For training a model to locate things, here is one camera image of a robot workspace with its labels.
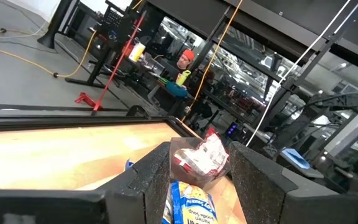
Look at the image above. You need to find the teal bag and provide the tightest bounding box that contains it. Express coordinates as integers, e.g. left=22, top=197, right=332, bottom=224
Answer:
left=165, top=81, right=188, bottom=99

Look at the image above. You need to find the black pole base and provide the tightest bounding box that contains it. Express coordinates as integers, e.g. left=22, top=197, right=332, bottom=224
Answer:
left=37, top=0, right=74, bottom=49

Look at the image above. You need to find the yellow-green bottle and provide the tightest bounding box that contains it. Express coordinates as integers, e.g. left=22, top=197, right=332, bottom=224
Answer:
left=175, top=70, right=191, bottom=86

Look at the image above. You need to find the yellow floor extension cord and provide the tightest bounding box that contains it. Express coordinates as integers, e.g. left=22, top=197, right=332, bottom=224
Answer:
left=0, top=29, right=98, bottom=78

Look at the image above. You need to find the person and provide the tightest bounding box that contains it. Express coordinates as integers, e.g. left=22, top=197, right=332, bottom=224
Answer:
left=169, top=49, right=198, bottom=82

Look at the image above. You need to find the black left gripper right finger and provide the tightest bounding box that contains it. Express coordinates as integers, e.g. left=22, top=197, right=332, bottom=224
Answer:
left=228, top=142, right=358, bottom=224

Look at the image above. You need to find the white cable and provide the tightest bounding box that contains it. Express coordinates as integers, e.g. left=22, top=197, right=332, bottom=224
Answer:
left=246, top=0, right=358, bottom=147

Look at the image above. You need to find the red Maruchan ramen pack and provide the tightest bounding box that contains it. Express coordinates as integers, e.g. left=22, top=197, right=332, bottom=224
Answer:
left=204, top=126, right=220, bottom=141
left=173, top=133, right=229, bottom=181

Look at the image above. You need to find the black table frame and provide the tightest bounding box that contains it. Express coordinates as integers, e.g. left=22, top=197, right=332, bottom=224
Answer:
left=0, top=104, right=198, bottom=139

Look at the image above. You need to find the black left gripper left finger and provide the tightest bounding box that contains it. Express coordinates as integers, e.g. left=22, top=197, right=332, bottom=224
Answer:
left=99, top=142, right=171, bottom=224

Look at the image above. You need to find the hanging yellow cable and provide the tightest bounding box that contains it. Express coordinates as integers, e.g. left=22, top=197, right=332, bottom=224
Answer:
left=181, top=0, right=244, bottom=123

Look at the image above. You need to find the yellow and white tub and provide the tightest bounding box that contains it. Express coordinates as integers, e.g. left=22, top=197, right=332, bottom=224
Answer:
left=128, top=42, right=146, bottom=62

